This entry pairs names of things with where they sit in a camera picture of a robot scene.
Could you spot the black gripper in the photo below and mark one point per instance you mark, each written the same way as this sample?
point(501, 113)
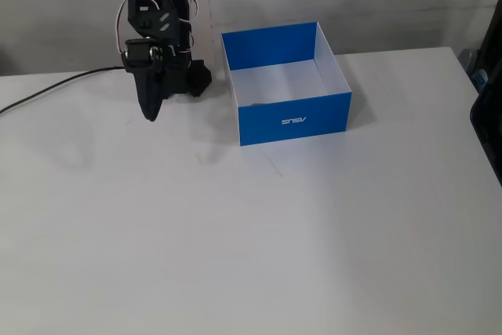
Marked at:
point(146, 76)

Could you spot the blue and white cardboard box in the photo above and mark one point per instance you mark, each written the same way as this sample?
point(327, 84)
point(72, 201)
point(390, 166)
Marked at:
point(290, 88)

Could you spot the black plastic case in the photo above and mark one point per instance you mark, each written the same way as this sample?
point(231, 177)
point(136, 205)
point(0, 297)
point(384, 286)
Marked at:
point(488, 123)

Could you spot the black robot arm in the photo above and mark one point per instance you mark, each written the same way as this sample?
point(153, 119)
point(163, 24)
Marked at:
point(161, 9)

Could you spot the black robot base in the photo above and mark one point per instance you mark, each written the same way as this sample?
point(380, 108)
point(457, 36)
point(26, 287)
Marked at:
point(201, 78)

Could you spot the gray bin with blue label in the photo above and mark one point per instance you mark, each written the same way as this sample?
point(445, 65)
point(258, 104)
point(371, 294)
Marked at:
point(472, 68)

